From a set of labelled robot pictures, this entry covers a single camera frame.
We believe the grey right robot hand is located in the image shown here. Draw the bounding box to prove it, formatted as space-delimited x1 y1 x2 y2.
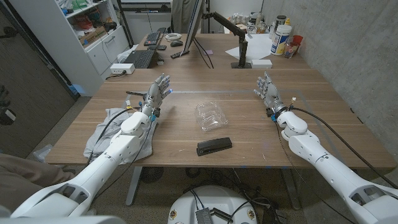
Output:
253 71 289 118

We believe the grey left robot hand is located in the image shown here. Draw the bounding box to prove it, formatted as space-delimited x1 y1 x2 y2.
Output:
140 73 173 118

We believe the grey shirt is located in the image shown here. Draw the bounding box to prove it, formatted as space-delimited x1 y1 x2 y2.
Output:
83 108 158 165

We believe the black stapler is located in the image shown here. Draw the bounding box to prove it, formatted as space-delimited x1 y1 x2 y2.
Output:
196 137 233 157

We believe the small white box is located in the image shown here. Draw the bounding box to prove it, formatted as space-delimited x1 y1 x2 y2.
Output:
250 58 273 70

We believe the black remote control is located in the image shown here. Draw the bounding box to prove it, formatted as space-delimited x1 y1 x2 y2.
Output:
170 50 190 60

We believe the clear drinking glass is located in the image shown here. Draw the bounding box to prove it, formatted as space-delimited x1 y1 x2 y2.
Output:
283 42 299 59

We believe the white paper sheet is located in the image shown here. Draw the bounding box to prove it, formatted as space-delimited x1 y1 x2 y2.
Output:
224 33 274 62

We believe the white wipes canister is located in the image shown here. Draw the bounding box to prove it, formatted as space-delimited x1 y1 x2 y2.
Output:
270 24 293 57

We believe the black keyboard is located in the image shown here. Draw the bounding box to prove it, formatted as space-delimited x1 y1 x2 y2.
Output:
143 31 161 47

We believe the clear plastic clamshell container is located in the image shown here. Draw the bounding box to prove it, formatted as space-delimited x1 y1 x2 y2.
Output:
194 101 229 133

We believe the dark lidded bottle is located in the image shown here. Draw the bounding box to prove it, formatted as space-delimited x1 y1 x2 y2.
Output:
274 15 287 32

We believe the black fan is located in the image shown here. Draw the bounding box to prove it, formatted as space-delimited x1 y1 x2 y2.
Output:
139 166 165 184

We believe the computer monitor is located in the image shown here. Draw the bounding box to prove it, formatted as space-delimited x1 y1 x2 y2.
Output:
182 0 205 57

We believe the hanging grey jacket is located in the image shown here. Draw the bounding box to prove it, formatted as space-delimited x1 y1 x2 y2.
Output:
171 0 200 34

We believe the cardboard box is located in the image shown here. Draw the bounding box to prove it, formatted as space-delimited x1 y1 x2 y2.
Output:
79 26 107 47

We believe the white shelf cabinet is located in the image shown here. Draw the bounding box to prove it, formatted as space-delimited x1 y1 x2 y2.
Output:
9 0 131 97

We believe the grey table leg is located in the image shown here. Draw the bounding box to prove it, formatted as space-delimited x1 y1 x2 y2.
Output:
125 166 143 207
280 169 302 211

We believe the white robot torso base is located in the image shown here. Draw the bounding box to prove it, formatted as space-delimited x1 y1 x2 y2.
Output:
167 185 258 224

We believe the clear plastic bag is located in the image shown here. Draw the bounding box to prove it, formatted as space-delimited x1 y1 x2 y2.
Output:
33 144 53 162

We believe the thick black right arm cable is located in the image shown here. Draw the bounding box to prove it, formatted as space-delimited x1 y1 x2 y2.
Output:
289 106 398 190

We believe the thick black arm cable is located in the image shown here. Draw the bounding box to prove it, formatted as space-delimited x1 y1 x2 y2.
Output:
85 107 135 166
289 106 398 190

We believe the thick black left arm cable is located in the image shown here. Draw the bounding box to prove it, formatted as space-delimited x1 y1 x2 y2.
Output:
85 107 135 166

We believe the coiled white cable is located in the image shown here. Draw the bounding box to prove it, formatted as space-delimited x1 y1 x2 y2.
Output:
164 32 183 42

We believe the whiteboard with black frame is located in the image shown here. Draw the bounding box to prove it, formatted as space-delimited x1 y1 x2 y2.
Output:
116 0 172 47

